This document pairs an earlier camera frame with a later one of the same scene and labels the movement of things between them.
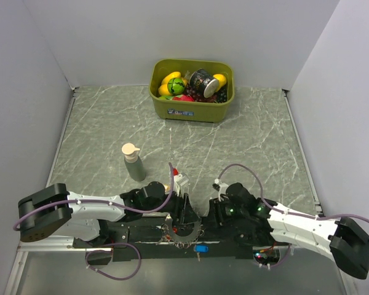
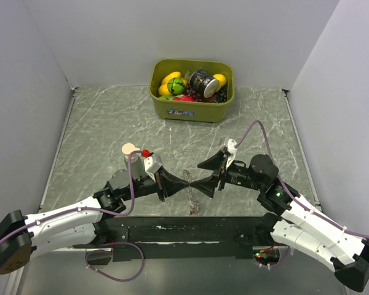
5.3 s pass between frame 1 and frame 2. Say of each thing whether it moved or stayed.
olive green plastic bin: stayed
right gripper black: moved
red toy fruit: stayed
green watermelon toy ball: stayed
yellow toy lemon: stayed
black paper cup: stayed
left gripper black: moved
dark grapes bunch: stayed
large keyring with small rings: moved
